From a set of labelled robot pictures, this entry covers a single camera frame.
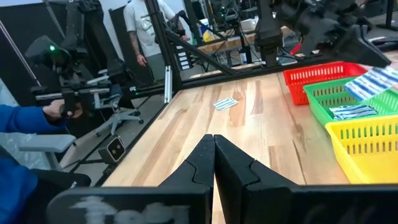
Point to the small black silver camera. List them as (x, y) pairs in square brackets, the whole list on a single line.
[(112, 149)]

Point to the red plastic slotted basket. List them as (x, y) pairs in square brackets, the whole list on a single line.
[(298, 93)]

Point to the wooden workbench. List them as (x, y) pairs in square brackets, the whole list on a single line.
[(224, 43)]

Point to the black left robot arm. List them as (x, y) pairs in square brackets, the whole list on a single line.
[(267, 31)]

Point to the blue-grey chair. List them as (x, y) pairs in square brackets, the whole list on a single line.
[(46, 143)]

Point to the red object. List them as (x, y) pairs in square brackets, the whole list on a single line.
[(295, 48)]

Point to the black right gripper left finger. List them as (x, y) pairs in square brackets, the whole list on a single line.
[(186, 205)]

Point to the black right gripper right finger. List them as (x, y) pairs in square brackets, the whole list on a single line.
[(280, 205)]

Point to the yellow bag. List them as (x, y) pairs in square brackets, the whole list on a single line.
[(209, 35)]

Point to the person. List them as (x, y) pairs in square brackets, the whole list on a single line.
[(146, 28), (12, 186)]

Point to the person's forearm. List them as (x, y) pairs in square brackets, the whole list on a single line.
[(21, 119)]

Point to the yellow plastic slotted basket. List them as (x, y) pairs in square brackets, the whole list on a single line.
[(367, 168)]

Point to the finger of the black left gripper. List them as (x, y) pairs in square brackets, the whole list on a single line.
[(360, 46)]

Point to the white office chair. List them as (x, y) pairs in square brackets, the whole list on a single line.
[(119, 119)]

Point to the green plastic slotted basket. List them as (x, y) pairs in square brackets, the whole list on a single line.
[(320, 102)]

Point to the black partition panel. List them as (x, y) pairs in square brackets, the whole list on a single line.
[(18, 31)]

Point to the person's hand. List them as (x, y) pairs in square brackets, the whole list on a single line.
[(53, 110)]

